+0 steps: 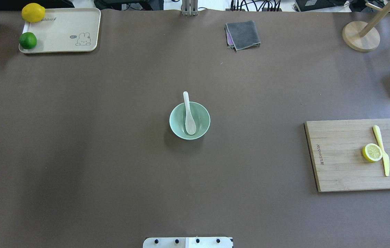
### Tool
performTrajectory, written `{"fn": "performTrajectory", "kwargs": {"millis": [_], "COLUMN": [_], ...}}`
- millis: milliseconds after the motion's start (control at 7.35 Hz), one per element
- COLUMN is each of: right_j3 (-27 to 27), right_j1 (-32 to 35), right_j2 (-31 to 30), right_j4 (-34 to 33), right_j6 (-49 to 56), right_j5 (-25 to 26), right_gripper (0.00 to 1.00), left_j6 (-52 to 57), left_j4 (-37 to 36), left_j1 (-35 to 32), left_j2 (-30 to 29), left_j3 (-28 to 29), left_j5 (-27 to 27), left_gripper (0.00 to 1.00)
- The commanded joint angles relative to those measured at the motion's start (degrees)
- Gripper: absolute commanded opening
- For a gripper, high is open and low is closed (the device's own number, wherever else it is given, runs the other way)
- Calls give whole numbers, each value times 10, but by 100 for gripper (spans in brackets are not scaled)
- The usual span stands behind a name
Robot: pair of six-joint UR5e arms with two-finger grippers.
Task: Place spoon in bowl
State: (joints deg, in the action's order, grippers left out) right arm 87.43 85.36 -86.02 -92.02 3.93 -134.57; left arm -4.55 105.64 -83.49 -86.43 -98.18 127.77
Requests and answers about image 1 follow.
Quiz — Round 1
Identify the white ceramic spoon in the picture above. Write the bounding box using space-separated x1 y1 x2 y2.
183 91 197 135

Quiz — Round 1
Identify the light green bowl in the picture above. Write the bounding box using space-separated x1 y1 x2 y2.
169 101 211 140

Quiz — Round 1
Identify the grey folded cloth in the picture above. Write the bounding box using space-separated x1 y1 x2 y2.
225 20 261 51

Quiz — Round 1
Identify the bamboo cutting board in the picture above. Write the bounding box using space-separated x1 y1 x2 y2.
304 119 390 193

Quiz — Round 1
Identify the beige rabbit tray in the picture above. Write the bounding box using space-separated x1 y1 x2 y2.
19 8 101 54

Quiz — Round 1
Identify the half lemon slice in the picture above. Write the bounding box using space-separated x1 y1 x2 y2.
362 143 383 162

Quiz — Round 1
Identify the green lime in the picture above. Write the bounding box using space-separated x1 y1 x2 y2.
19 32 37 49

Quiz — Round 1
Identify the wooden cup stand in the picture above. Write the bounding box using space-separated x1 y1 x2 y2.
342 0 390 52

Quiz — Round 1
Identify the yellow plastic knife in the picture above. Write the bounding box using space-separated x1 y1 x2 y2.
372 125 390 176

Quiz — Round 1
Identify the yellow lemon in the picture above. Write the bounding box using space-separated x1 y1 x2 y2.
21 3 46 23

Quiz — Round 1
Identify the aluminium frame post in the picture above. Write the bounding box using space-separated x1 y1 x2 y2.
182 0 198 16

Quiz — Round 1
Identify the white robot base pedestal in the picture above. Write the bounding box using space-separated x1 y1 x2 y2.
143 236 234 248

